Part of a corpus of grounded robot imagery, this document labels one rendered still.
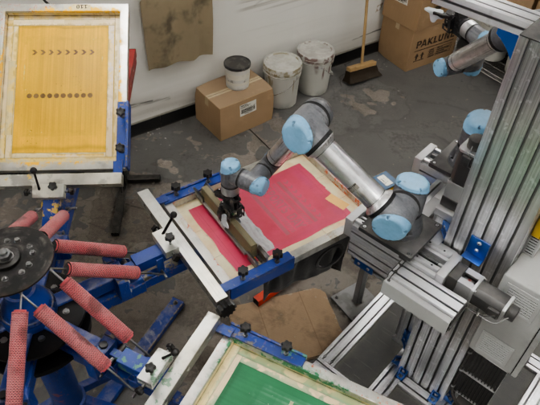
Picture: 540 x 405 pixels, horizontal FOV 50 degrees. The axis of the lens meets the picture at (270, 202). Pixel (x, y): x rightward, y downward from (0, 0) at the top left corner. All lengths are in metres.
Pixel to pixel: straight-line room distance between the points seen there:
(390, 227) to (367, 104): 3.15
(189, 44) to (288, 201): 1.99
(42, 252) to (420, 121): 3.51
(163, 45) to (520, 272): 2.89
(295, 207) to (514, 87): 1.15
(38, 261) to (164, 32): 2.48
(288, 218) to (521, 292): 0.99
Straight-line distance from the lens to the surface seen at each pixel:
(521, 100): 1.86
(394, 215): 1.89
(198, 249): 2.39
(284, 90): 4.70
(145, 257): 2.32
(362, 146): 4.52
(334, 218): 2.58
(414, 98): 5.16
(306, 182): 2.73
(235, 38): 4.62
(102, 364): 2.04
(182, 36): 4.29
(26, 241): 2.12
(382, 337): 3.14
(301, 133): 1.83
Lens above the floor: 2.80
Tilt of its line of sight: 45 degrees down
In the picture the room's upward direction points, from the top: 3 degrees clockwise
